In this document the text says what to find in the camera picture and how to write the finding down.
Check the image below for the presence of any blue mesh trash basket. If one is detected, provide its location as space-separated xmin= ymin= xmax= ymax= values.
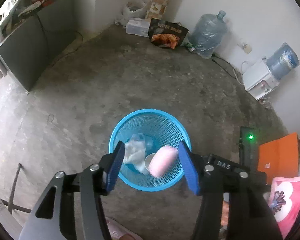
xmin=108 ymin=109 xmax=192 ymax=192

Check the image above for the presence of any pink floral cushion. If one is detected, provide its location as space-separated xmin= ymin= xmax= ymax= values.
xmin=268 ymin=176 xmax=300 ymax=239

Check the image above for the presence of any black device green light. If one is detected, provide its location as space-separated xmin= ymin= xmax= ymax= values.
xmin=238 ymin=126 xmax=258 ymax=170

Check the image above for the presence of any black metal chair leg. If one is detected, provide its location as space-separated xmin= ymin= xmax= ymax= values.
xmin=1 ymin=163 xmax=31 ymax=214

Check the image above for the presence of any orange folder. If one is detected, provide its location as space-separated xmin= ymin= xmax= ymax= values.
xmin=257 ymin=133 xmax=299 ymax=185

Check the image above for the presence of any crumpled white plastic bag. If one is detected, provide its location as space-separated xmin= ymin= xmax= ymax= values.
xmin=123 ymin=133 xmax=153 ymax=175

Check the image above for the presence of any white paper cup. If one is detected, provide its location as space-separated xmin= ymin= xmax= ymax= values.
xmin=144 ymin=153 xmax=155 ymax=171

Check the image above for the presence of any white water dispenser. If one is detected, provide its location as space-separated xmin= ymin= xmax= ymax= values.
xmin=242 ymin=59 xmax=279 ymax=101

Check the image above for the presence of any dark grey cabinet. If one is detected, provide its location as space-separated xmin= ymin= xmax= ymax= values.
xmin=0 ymin=0 xmax=76 ymax=92

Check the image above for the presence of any empty blue water jug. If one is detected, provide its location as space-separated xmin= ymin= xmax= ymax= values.
xmin=189 ymin=10 xmax=228 ymax=59

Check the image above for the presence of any black butter bread bag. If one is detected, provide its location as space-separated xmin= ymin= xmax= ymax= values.
xmin=148 ymin=18 xmax=189 ymax=49

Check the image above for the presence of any clear plastic storage box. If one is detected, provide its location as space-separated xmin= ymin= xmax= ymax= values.
xmin=126 ymin=18 xmax=150 ymax=37

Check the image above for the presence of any black power cable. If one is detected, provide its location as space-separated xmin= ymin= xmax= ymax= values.
xmin=211 ymin=55 xmax=244 ymax=86

